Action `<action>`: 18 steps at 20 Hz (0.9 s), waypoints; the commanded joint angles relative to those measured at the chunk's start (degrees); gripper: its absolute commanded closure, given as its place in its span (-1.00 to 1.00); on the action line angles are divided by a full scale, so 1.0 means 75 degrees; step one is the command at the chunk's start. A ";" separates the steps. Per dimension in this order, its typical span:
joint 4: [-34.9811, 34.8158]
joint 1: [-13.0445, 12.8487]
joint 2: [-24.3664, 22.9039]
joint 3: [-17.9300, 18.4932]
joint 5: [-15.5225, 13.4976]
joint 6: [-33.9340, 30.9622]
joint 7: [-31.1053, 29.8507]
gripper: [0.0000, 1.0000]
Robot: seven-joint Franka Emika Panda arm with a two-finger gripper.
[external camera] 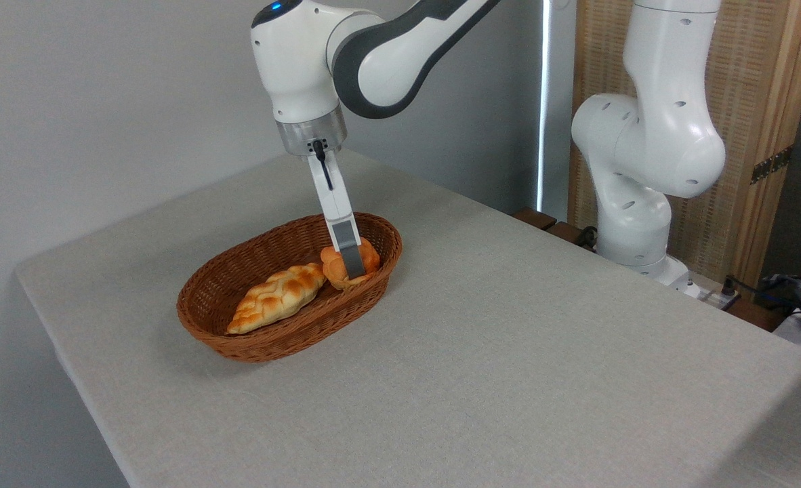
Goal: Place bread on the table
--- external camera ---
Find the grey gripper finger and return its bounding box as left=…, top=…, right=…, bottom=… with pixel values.
left=329, top=214, right=368, bottom=281

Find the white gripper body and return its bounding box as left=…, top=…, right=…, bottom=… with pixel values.
left=306, top=148, right=356, bottom=224

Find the round braided bread bun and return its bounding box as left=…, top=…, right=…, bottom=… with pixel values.
left=320, top=237, right=381, bottom=291

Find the long braided bread loaf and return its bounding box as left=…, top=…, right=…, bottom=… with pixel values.
left=226, top=262, right=326, bottom=336

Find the brown wicker basket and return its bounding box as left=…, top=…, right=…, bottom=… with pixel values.
left=176, top=211, right=403, bottom=363

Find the grey tablecloth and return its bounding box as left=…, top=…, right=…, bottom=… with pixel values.
left=14, top=149, right=801, bottom=488

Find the black power plug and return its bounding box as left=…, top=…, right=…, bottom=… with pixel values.
left=702, top=275, right=741, bottom=310

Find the metal screen hinge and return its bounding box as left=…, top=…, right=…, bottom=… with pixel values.
left=751, top=144, right=795, bottom=185

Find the wooden woven folding screen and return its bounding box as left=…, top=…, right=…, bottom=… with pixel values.
left=569, top=0, right=801, bottom=293

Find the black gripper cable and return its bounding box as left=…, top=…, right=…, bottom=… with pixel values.
left=312, top=139, right=334, bottom=192

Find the dark grey cable bundle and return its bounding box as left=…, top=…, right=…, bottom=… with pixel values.
left=739, top=272, right=801, bottom=321

